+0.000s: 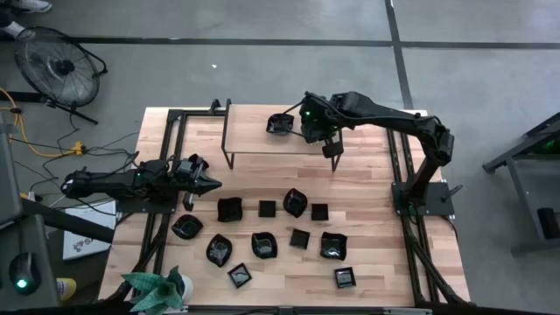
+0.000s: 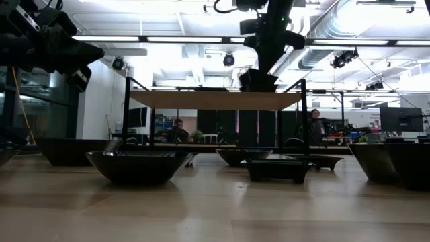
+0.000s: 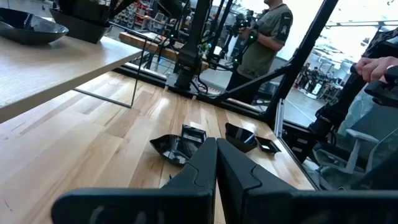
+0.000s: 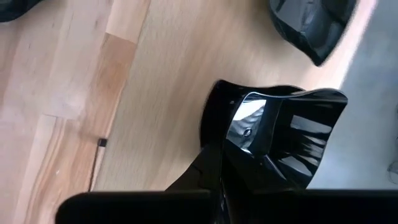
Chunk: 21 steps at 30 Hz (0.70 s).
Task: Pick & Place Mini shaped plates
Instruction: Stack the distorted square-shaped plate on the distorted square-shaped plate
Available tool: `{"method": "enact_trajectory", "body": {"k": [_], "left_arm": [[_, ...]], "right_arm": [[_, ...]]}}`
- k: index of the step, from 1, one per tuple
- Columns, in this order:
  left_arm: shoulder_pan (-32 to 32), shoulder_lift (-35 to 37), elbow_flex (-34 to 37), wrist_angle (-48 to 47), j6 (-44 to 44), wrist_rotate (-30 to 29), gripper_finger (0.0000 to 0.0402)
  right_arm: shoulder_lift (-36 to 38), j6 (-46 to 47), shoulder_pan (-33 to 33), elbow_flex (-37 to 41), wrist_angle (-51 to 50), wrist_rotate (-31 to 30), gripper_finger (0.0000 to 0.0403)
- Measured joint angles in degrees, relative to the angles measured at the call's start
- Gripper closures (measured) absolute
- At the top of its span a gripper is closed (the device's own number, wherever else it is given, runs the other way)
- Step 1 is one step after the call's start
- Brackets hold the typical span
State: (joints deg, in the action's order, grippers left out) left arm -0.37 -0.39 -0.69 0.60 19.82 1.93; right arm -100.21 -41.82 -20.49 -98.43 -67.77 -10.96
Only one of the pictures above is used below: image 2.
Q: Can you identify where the long linear ceiling light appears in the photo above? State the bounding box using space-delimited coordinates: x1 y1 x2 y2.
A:
72 33 430 48

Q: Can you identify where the black leaf-shaped plate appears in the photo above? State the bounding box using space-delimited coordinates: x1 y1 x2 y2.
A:
0 149 20 167

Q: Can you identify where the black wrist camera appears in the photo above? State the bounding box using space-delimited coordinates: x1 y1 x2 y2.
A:
239 17 260 36
66 65 93 93

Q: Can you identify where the black metal table frame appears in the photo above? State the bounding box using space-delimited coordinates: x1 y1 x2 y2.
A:
19 143 352 156

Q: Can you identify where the round black spotlight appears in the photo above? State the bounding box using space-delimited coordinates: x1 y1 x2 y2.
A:
222 52 236 67
112 56 126 71

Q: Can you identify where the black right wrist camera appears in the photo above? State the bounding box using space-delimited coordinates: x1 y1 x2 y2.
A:
239 17 260 36

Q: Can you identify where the person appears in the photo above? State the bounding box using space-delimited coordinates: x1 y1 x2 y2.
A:
166 118 191 144
308 108 326 146

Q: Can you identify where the yellow extension cable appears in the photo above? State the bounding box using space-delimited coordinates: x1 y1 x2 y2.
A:
11 66 37 146

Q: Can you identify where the black track light cluster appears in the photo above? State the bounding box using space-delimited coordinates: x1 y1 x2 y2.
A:
330 48 359 69

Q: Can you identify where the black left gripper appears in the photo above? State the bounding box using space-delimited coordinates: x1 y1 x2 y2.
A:
8 5 105 75

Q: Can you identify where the wooden shelf with black legs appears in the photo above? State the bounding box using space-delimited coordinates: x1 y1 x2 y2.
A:
122 76 310 156

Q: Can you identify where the black rounded square bowl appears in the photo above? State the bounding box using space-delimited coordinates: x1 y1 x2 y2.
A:
85 150 195 186

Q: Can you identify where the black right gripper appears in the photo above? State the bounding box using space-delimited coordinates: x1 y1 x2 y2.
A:
243 13 306 73

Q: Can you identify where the black deep square bowl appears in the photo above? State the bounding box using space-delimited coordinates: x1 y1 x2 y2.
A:
36 138 124 167
239 68 279 93

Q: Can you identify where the silver ventilation duct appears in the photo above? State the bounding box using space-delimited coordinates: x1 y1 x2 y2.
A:
297 0 377 71

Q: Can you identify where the dark computer monitor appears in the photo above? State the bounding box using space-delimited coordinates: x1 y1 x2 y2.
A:
127 106 148 128
380 106 425 133

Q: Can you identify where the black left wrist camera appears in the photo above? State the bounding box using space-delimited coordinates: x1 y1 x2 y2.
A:
66 65 93 93

